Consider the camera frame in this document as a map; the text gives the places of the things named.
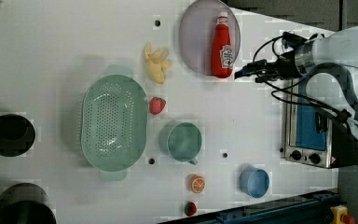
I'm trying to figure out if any green mug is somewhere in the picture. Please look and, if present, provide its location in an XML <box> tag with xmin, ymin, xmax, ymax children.
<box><xmin>158</xmin><ymin>120</ymin><xmax>202</xmax><ymax>165</ymax></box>

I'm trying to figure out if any blue metal rail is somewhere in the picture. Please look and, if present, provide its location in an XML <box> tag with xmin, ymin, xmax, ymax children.
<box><xmin>160</xmin><ymin>190</ymin><xmax>341</xmax><ymax>224</ymax></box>

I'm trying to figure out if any green perforated colander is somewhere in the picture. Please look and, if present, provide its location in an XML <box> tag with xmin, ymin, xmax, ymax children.
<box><xmin>80</xmin><ymin>64</ymin><xmax>148</xmax><ymax>181</ymax></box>

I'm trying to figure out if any red plush strawberry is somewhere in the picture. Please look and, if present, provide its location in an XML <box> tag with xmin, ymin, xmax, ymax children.
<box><xmin>149</xmin><ymin>97</ymin><xmax>166</xmax><ymax>115</ymax></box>

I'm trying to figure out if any yellow plush banana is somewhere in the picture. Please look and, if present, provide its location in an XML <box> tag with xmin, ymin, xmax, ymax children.
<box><xmin>144</xmin><ymin>43</ymin><xmax>172</xmax><ymax>84</ymax></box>

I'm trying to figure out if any grey round plate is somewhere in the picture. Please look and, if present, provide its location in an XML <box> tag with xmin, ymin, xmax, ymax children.
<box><xmin>179</xmin><ymin>0</ymin><xmax>241</xmax><ymax>76</ymax></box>

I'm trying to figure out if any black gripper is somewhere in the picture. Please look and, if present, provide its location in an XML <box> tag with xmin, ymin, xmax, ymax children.
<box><xmin>234</xmin><ymin>50</ymin><xmax>302</xmax><ymax>83</ymax></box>

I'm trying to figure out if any plush orange slice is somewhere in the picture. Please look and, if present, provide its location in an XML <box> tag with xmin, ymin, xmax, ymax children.
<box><xmin>189</xmin><ymin>175</ymin><xmax>205</xmax><ymax>193</ymax></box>

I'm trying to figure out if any black round pot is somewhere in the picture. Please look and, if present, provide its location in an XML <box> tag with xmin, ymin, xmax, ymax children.
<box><xmin>0</xmin><ymin>114</ymin><xmax>35</xmax><ymax>157</ymax></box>

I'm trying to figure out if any yellow red emergency button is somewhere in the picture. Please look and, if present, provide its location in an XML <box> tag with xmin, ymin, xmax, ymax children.
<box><xmin>330</xmin><ymin>205</ymin><xmax>356</xmax><ymax>224</ymax></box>

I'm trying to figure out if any silver toaster oven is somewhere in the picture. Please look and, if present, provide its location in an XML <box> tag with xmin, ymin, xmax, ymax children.
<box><xmin>280</xmin><ymin>77</ymin><xmax>358</xmax><ymax>170</ymax></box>

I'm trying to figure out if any dark round pot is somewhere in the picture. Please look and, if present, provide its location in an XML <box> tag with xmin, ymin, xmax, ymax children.
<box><xmin>0</xmin><ymin>183</ymin><xmax>57</xmax><ymax>224</ymax></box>

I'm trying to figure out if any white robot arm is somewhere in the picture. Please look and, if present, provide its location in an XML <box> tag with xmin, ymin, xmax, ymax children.
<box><xmin>234</xmin><ymin>26</ymin><xmax>358</xmax><ymax>140</ymax></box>

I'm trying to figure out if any red plush ketchup bottle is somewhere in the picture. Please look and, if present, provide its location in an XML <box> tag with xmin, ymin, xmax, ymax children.
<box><xmin>211</xmin><ymin>11</ymin><xmax>233</xmax><ymax>78</ymax></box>

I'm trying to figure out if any small red plush fruit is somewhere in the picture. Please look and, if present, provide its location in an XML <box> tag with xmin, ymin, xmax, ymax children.
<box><xmin>184</xmin><ymin>202</ymin><xmax>197</xmax><ymax>217</ymax></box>

